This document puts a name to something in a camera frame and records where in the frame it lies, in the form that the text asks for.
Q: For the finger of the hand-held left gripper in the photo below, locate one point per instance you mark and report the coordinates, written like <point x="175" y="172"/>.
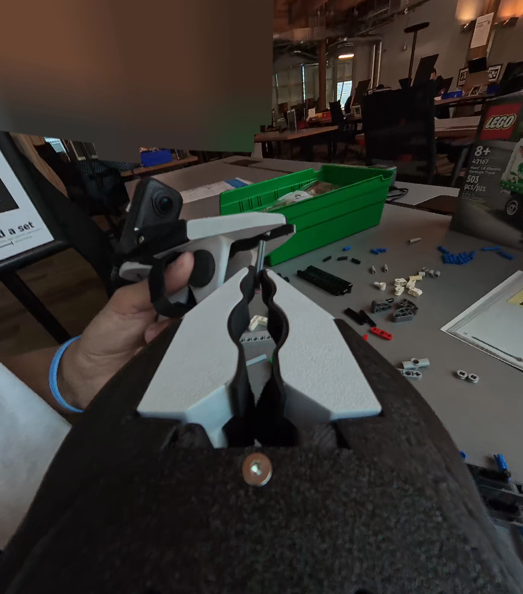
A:
<point x="238" y="225"/>

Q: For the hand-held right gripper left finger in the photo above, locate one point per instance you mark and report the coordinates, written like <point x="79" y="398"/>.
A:
<point x="196" y="366"/>

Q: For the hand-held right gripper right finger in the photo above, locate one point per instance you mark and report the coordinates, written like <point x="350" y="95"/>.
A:
<point x="326" y="366"/>

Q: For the person's left forearm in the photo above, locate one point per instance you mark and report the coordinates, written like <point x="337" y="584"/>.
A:
<point x="34" y="378"/>

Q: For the black lego connector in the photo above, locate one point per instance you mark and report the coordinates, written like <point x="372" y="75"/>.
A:
<point x="366" y="318"/>
<point x="352" y="313"/>

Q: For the red lego liftarm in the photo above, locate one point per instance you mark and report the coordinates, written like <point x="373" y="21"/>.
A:
<point x="381" y="332"/>

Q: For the grey lego beam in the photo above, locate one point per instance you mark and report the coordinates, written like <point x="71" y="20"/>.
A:
<point x="254" y="338"/>

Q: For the white angled lego piece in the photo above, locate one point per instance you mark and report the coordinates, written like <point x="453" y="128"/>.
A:
<point x="256" y="321"/>

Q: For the dark grey lego liftarm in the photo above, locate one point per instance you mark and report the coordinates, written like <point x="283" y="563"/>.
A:
<point x="400" y="316"/>
<point x="381" y="305"/>

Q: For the grey lego axle connector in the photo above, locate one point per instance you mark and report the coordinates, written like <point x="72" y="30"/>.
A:
<point x="415" y="362"/>
<point x="410" y="373"/>

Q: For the black lego liftarm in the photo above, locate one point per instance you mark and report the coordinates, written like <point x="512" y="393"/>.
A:
<point x="407" y="305"/>

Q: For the cluster of white lego connectors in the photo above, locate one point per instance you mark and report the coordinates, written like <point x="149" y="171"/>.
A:
<point x="399" y="281"/>

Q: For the pile of blue lego pins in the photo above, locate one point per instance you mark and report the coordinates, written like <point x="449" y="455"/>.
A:
<point x="456" y="257"/>

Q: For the grey lego beam assembly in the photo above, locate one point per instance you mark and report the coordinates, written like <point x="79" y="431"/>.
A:
<point x="512" y="496"/>

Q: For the lego set box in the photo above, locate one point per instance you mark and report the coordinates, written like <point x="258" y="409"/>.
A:
<point x="484" y="199"/>

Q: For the person's left hand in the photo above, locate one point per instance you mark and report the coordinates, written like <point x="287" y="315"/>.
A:
<point x="113" y="334"/>

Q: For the white paper sheet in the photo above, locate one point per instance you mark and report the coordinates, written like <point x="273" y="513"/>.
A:
<point x="210" y="188"/>

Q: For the blue storage bin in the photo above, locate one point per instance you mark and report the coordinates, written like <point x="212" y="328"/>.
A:
<point x="154" y="158"/>

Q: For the clear plastic parts bag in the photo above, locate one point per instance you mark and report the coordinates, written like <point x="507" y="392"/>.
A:
<point x="308" y="192"/>

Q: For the green plastic bin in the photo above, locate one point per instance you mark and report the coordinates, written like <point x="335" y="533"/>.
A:
<point x="335" y="213"/>

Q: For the long wooden table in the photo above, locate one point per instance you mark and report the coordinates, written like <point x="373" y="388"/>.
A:
<point x="294" y="134"/>

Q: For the printed sign board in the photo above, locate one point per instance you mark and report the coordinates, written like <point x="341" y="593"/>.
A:
<point x="24" y="209"/>

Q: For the blue wristband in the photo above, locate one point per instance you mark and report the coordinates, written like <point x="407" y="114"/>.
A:
<point x="52" y="376"/>

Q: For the instruction booklet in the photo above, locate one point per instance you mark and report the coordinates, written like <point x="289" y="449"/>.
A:
<point x="489" y="334"/>

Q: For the grey paper sheet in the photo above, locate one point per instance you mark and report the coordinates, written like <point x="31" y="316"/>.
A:
<point x="428" y="199"/>

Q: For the black floor lamp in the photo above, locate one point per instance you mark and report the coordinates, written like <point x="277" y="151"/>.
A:
<point x="414" y="46"/>

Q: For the black lego beam frame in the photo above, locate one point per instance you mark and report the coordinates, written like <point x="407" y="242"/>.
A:
<point x="324" y="280"/>

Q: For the wall poster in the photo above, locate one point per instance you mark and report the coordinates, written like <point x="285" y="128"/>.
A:
<point x="481" y="28"/>

